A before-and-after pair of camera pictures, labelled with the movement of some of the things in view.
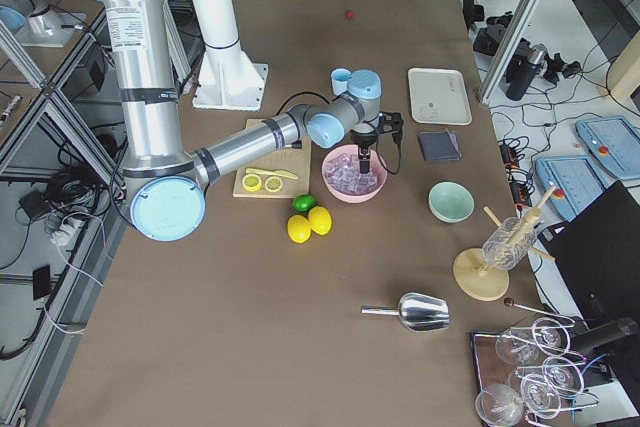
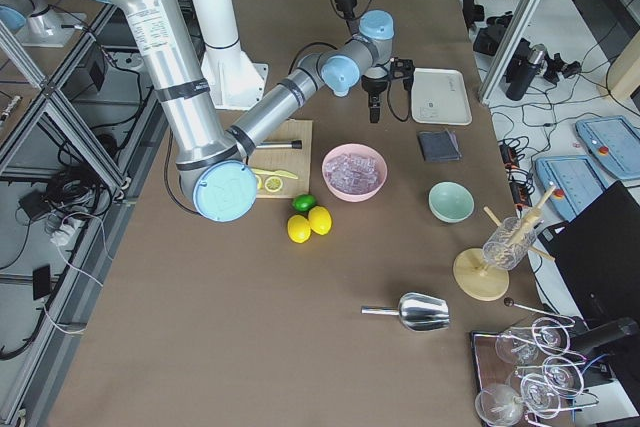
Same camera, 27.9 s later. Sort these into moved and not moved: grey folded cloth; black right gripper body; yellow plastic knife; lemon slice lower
Moved: black right gripper body
Not moved: lemon slice lower; grey folded cloth; yellow plastic knife
